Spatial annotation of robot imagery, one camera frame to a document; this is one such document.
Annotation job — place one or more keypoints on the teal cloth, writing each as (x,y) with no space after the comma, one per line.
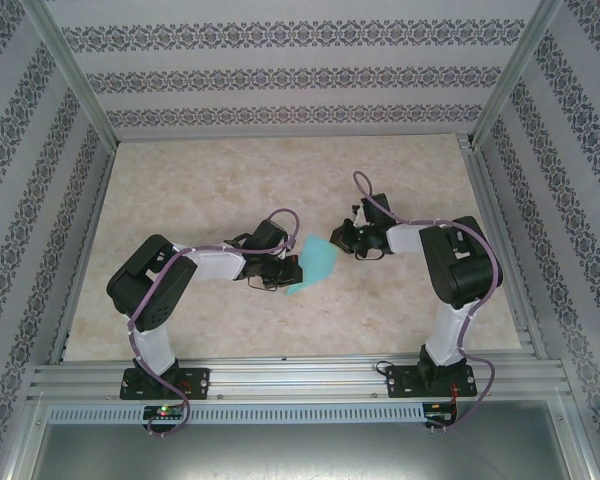
(317,260)

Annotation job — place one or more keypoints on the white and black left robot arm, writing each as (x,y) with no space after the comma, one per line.
(215,262)

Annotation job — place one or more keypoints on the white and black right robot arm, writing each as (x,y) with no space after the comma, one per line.
(407,239)

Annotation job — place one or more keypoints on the grey metal sheet panel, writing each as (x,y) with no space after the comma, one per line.
(300,455)

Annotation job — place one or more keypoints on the circuit board with green light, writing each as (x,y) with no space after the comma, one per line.
(165,412)

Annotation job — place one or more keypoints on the circuit board with blue light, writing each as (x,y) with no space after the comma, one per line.
(437,417)

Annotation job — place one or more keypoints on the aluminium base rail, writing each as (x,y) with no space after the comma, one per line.
(300,375)

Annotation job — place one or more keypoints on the aluminium side rail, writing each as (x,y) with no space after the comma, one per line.
(80,250)
(507,250)

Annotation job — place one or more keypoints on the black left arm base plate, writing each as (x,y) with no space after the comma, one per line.
(197,382)

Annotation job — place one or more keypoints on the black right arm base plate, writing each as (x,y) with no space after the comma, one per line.
(400,382)

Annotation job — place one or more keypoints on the aluminium frame post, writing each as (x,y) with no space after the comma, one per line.
(520,65)
(75,70)

